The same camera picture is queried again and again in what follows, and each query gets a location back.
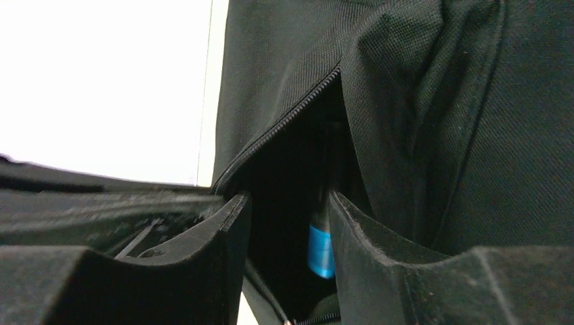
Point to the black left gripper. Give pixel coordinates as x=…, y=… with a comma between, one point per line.
x=47, y=207

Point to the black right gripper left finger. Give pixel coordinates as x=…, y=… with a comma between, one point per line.
x=196, y=278

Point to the blue highlighter marker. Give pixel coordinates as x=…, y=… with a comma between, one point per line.
x=320, y=256

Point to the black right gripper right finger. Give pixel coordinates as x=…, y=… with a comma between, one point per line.
x=383, y=278

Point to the black student backpack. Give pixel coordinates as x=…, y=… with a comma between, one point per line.
x=448, y=122

